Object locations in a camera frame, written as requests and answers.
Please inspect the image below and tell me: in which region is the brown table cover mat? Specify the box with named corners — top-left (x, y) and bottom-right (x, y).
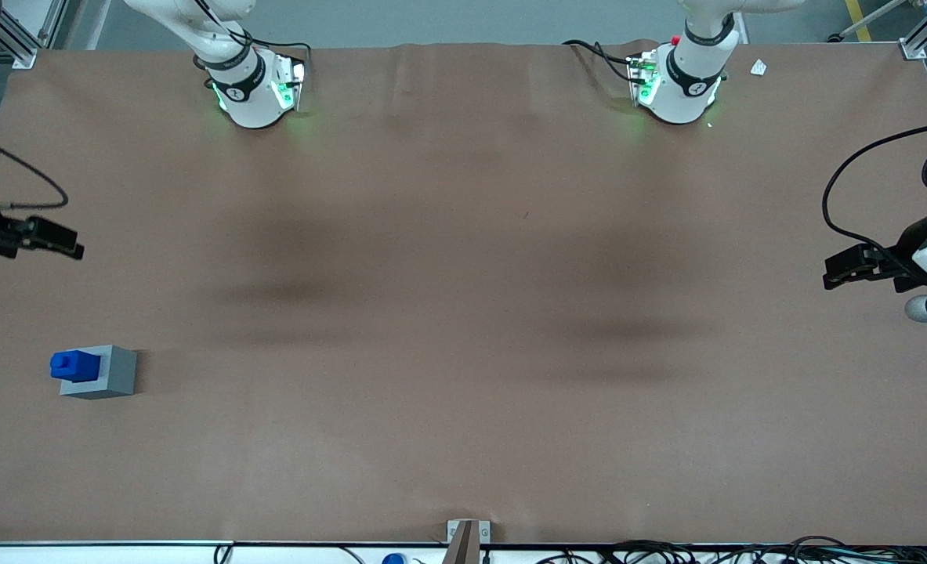
top-left (0, 39), bottom-right (927, 546)

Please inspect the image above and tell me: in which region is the blue plastic part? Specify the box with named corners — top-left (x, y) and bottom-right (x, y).
top-left (49, 349), bottom-right (103, 384)

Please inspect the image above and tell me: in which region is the long black left wrist cable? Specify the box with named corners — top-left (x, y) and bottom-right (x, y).
top-left (821, 119), bottom-right (927, 259)

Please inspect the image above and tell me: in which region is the yellow floor tape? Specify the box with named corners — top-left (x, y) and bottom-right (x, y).
top-left (845, 0), bottom-right (873, 43)

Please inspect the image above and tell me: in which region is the black cable bundle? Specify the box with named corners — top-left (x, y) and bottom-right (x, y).
top-left (534, 536), bottom-right (927, 564)

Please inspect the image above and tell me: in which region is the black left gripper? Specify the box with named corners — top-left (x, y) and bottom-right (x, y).
top-left (823, 209), bottom-right (927, 295)

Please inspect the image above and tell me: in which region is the black left base cable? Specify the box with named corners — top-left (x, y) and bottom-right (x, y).
top-left (562, 39), bottom-right (643, 82)

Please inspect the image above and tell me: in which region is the gray square base block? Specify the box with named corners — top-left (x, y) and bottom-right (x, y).
top-left (60, 345), bottom-right (138, 400)

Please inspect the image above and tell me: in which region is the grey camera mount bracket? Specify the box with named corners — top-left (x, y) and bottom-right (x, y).
top-left (446, 519), bottom-right (492, 564)

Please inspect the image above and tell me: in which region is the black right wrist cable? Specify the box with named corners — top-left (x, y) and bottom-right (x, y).
top-left (0, 124), bottom-right (70, 212)

